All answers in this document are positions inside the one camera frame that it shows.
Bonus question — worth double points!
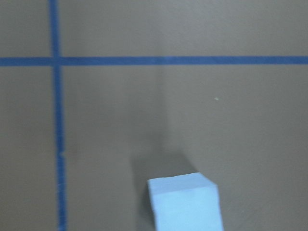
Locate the light blue foam block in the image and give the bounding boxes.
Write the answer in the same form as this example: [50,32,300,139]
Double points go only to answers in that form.
[147,172,224,231]

